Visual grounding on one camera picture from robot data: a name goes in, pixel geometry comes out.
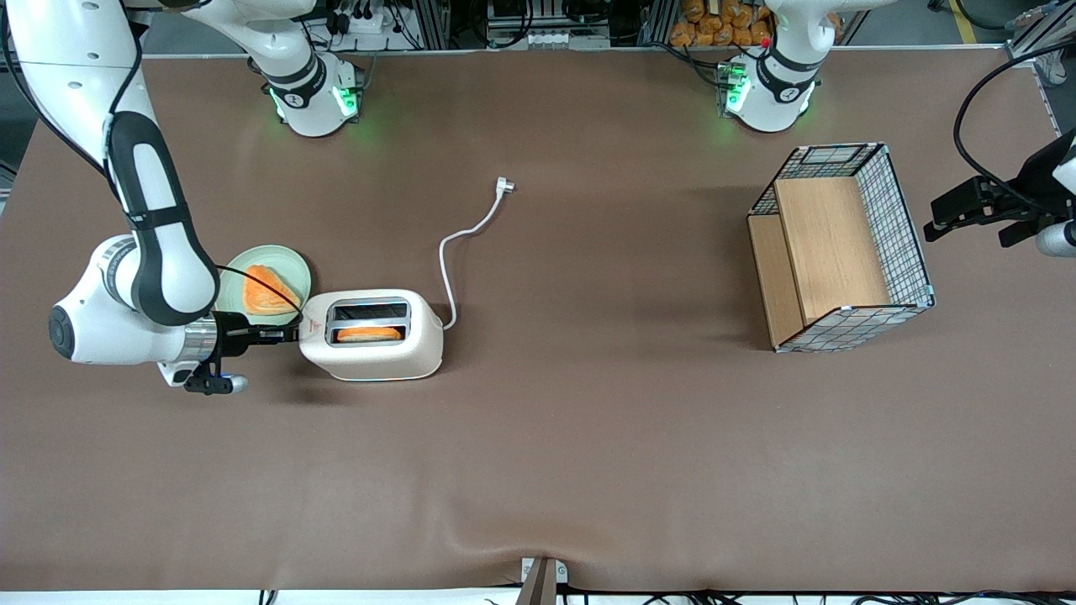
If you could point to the white power strip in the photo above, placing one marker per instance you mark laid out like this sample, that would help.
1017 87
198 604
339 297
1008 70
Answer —
363 21

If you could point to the bag of bread rolls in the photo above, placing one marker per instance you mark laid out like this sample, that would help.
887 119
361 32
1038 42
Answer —
714 25

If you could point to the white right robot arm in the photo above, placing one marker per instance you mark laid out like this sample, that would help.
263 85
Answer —
160 269

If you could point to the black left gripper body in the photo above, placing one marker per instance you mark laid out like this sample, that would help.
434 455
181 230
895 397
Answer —
1036 186

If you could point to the brown table mat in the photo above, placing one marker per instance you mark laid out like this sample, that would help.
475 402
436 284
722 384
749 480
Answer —
588 462

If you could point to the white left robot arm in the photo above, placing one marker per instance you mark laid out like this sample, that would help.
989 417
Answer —
769 97

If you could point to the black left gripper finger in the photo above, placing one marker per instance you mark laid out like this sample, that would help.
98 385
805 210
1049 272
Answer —
933 231
962 200

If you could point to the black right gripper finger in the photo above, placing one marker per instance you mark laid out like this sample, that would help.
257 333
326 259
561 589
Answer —
273 339
273 330

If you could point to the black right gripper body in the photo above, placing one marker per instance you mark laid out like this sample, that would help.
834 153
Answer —
232 331

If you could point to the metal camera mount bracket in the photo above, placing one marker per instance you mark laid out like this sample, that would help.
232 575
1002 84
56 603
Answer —
540 581

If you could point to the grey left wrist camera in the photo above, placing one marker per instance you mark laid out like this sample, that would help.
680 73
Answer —
1057 240

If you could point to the triangular orange pastry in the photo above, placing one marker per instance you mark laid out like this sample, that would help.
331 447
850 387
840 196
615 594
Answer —
262 294

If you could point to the toast bread slice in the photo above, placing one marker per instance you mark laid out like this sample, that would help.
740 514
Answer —
368 334

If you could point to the pale green round plate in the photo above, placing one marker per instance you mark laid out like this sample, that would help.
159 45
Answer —
290 260

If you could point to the white two-slot toaster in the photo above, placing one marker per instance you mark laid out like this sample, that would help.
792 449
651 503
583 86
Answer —
370 357

